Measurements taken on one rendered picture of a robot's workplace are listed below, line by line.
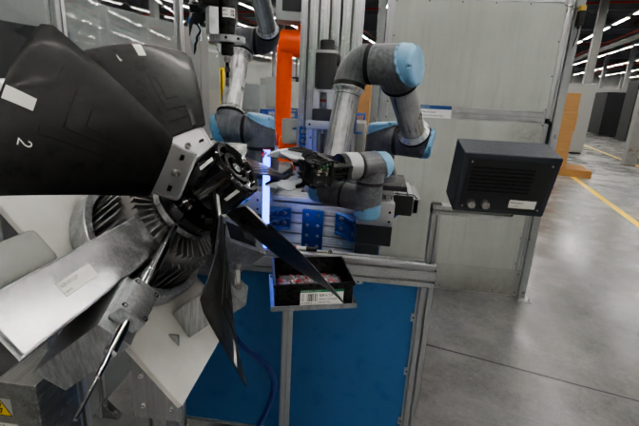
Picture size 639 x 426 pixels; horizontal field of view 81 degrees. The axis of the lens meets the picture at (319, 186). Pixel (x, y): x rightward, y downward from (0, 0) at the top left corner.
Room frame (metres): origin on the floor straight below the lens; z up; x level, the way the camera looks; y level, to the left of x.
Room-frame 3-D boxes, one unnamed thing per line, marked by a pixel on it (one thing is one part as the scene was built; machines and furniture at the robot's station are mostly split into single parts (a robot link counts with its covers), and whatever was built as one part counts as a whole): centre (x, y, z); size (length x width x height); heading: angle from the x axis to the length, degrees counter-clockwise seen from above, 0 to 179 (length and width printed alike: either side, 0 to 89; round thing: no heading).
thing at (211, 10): (0.78, 0.21, 1.50); 0.09 x 0.07 x 0.10; 120
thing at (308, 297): (0.97, 0.01, 0.85); 0.22 x 0.17 x 0.07; 100
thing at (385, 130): (1.48, -0.24, 1.20); 0.13 x 0.12 x 0.14; 62
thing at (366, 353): (1.14, 0.07, 0.45); 0.82 x 0.02 x 0.66; 85
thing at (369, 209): (1.03, -0.13, 1.08); 0.11 x 0.08 x 0.11; 62
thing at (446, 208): (1.09, -0.46, 1.04); 0.24 x 0.03 x 0.03; 85
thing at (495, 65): (2.49, -0.91, 1.10); 1.21 x 0.06 x 2.20; 85
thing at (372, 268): (1.14, 0.07, 0.82); 0.90 x 0.04 x 0.08; 85
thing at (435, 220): (1.10, -0.36, 0.96); 0.03 x 0.03 x 0.20; 85
